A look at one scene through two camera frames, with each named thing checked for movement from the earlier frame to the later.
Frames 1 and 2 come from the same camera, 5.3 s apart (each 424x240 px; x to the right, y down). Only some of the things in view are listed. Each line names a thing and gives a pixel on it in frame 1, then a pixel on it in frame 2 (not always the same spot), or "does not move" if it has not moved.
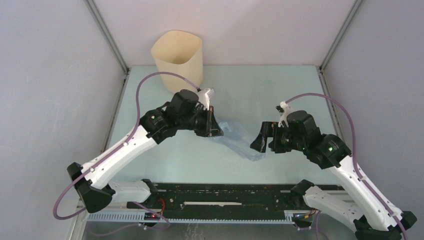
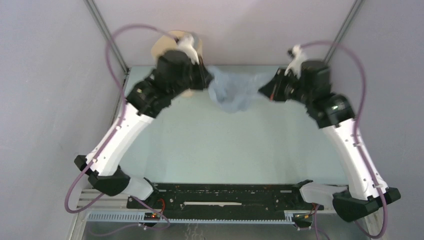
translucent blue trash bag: [237, 137] -> [232, 92]
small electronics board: [151, 216] does not move
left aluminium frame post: [105, 30] does not move
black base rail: [223, 196] does not move
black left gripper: [211, 128] -> [204, 77]
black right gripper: [269, 129] -> [272, 89]
